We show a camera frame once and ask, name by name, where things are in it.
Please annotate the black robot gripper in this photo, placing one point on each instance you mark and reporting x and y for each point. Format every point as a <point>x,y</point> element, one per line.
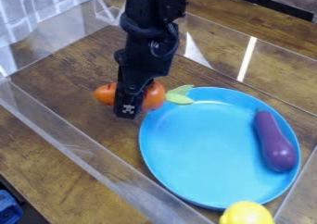
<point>144,59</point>

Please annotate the orange toy carrot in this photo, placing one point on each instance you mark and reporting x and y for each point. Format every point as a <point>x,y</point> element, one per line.
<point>155,95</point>

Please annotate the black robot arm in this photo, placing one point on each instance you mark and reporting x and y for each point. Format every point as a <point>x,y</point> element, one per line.
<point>151,13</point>

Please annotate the blue round plate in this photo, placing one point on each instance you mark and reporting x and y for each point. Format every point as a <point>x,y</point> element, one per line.
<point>200,149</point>

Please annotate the purple toy eggplant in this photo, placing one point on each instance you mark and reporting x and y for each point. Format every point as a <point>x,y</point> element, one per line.
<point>277,150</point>

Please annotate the yellow toy fruit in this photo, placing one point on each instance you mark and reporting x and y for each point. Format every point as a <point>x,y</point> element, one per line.
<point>246,213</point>

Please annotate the blue plastic object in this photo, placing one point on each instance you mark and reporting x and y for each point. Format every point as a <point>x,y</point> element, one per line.
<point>10,212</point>

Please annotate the clear acrylic enclosure wall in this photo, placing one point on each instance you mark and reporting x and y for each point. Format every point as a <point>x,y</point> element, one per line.
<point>71,156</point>

